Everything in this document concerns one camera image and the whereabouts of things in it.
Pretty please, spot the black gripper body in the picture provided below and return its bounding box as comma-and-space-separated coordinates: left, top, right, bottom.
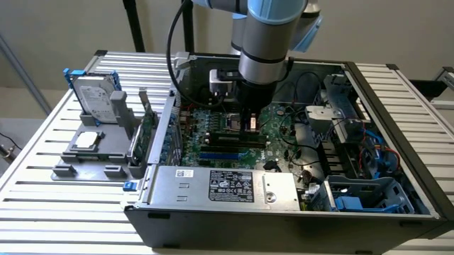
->
235, 80, 279, 115

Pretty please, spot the green RAM stick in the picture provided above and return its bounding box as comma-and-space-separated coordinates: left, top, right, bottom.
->
218, 134, 267, 142

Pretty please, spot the black RAM slot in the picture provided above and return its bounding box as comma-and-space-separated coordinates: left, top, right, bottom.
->
200, 141, 267, 151

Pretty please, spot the blue expansion slot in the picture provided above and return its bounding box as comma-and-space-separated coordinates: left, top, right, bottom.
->
199, 151, 240, 161

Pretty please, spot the CPU socket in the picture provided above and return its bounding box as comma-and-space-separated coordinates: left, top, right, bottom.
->
222, 113, 246, 131

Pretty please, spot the green motherboard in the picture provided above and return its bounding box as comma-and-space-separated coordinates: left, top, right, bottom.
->
159, 104, 306, 171

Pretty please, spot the metal drive cage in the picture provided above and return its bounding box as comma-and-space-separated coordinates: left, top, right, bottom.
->
304, 73, 372, 144

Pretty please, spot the silver power supply unit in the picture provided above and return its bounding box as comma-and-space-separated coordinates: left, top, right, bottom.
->
143, 165, 302, 211

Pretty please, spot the green graphics card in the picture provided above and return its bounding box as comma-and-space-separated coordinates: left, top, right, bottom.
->
128, 86, 157, 166

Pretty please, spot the black open PC case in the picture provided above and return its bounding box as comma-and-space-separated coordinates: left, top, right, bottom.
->
120, 52, 454, 250

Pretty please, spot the blue disk bay latch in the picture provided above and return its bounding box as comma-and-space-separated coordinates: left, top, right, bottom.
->
334, 196, 364, 213

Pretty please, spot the grey disk bay cage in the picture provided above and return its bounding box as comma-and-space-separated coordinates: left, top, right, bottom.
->
323, 174, 416, 214

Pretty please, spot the grey parts rack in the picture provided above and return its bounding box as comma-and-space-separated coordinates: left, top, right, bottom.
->
51, 91, 148, 182

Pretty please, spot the black stand pole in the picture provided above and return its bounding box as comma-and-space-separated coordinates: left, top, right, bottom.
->
121, 0, 145, 53

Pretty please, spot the hard disk in blue carrier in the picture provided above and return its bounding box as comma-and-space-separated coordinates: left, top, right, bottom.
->
63, 68, 123, 125

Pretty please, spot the CPU chip silver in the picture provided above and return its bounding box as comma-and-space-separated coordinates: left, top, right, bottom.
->
75, 131, 99, 147

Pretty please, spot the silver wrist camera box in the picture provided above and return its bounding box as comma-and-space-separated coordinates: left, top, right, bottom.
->
208, 69, 243, 96

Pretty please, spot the black wire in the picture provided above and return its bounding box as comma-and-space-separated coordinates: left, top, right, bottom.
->
283, 71, 324, 112

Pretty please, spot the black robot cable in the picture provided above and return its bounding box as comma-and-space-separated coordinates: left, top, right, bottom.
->
165, 0, 239, 106

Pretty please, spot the blue wire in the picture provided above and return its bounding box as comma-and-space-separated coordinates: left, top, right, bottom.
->
358, 126, 384, 149

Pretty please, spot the red wire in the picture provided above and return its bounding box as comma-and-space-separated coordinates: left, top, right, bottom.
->
358, 146, 402, 173

